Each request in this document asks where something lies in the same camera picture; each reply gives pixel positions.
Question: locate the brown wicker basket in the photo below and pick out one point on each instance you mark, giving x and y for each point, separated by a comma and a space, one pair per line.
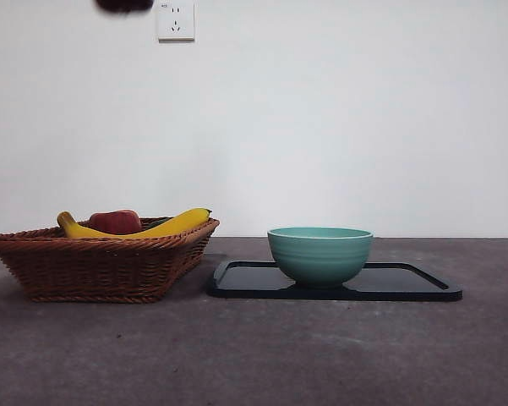
97, 270

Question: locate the dark red plum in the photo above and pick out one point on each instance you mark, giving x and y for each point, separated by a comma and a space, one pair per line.
122, 5

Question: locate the teal ribbed bowl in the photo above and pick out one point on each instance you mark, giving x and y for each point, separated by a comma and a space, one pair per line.
320, 260

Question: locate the dark green rectangular tray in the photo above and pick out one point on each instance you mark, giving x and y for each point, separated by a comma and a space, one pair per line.
245, 283

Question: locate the white wall socket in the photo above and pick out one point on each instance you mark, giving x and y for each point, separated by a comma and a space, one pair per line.
176, 21

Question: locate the red apple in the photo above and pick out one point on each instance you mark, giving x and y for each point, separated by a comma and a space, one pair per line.
114, 220

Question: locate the yellow banana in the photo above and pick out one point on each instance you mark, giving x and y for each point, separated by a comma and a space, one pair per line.
173, 223

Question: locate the green avocado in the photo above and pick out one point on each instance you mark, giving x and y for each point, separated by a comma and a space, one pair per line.
157, 223

